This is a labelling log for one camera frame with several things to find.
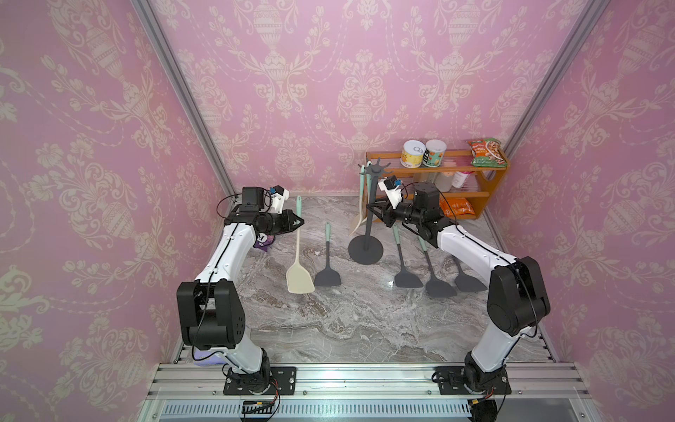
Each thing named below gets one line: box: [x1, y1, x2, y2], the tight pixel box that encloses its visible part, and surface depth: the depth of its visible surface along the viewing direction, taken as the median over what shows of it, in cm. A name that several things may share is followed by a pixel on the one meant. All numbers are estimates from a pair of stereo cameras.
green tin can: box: [422, 138, 448, 168], surface depth 89 cm
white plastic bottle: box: [435, 171, 456, 193], surface depth 102 cm
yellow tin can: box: [399, 139, 427, 169], surface depth 89 cm
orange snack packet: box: [439, 196, 476, 217], surface depth 114 cm
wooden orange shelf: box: [365, 150, 512, 220], surface depth 97 cm
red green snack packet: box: [467, 138, 509, 168], surface depth 91 cm
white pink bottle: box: [451, 171, 469, 190], surface depth 102 cm
